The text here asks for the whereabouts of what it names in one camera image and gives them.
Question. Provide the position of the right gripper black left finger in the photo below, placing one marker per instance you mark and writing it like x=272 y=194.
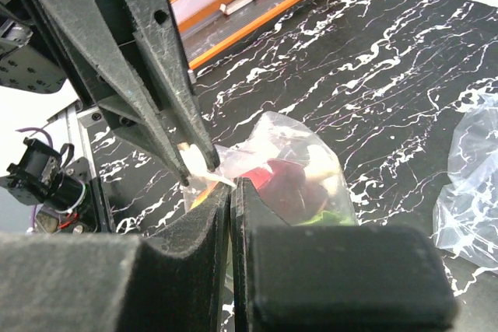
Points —
x=107 y=282

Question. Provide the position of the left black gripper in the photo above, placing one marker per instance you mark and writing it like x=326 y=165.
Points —
x=127 y=55

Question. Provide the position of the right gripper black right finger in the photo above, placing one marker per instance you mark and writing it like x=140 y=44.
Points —
x=333 y=278

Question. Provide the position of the clear bag with green leaf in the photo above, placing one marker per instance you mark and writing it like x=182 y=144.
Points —
x=293 y=171

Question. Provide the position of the clear zip bag red slider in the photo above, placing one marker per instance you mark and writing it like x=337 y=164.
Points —
x=465 y=213

